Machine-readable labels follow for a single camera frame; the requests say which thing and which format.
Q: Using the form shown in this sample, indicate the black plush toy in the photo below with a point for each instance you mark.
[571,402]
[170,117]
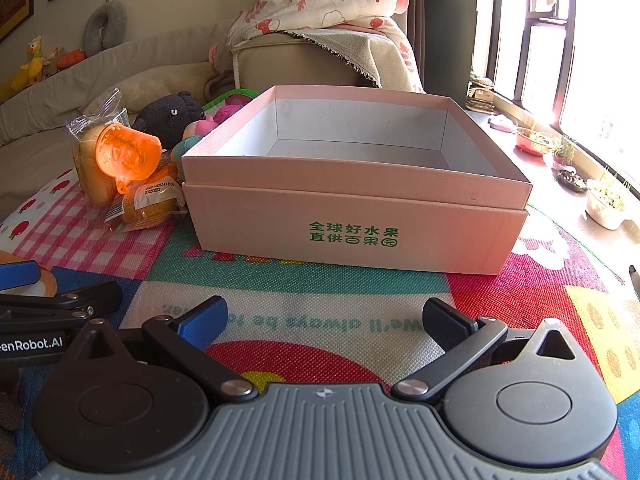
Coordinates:
[165,115]

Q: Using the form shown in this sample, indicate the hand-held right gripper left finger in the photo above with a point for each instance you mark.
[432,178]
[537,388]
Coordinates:
[202,322]

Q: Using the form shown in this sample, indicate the pink object on sill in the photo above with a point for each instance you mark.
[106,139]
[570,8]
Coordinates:
[501,124]

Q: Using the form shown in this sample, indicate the grey fringed cloth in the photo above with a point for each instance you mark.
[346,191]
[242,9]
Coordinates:
[350,50]

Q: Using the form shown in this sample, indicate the orange plastic toy cup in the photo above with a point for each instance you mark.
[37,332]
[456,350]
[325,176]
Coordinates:
[127,152]

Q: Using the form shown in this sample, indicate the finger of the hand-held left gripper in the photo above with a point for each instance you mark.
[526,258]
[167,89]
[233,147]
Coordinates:
[20,275]
[75,302]

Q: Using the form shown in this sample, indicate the red plant pot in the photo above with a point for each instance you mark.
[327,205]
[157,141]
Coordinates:
[531,142]

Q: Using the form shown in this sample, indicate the floral white blanket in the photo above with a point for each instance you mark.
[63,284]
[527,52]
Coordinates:
[325,2]

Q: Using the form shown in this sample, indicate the pastel rainbow toy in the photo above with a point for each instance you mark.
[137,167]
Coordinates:
[197,132]

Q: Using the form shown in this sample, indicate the black dish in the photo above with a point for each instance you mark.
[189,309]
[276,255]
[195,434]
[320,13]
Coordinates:
[572,181]

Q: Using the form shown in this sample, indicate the white plant pot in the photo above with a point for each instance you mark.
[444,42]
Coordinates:
[605,210]

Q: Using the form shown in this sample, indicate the dark curtain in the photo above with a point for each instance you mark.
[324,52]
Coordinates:
[445,25]

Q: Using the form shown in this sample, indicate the brown plush toy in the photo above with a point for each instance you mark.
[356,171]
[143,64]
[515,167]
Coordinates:
[52,62]

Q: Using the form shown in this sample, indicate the pink checkered pillow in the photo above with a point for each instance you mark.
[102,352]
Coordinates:
[75,240]

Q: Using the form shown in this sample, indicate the beige folded blanket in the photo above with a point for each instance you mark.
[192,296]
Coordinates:
[160,82]

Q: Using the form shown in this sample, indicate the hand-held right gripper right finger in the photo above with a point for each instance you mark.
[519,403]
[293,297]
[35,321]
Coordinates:
[445,325]

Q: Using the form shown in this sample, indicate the yellow duck plush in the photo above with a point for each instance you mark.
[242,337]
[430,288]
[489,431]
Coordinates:
[31,67]

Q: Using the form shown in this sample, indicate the pink cardboard box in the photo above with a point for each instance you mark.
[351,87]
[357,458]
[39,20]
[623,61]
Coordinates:
[350,220]

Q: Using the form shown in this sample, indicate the beige sofa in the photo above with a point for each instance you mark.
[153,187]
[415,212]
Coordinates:
[30,160]

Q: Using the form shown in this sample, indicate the packaged bread bun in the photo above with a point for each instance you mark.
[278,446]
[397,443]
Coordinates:
[150,205]
[90,175]

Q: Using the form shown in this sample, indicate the orange carrot plush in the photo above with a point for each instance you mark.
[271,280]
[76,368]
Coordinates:
[71,58]

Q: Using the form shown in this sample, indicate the colourful printed play mat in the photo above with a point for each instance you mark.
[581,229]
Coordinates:
[310,320]

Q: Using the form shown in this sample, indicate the small green potted plant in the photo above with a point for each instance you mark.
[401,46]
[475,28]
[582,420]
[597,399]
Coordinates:
[564,152]

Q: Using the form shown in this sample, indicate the grey neck pillow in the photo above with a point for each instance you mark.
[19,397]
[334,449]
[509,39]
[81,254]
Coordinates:
[102,25]

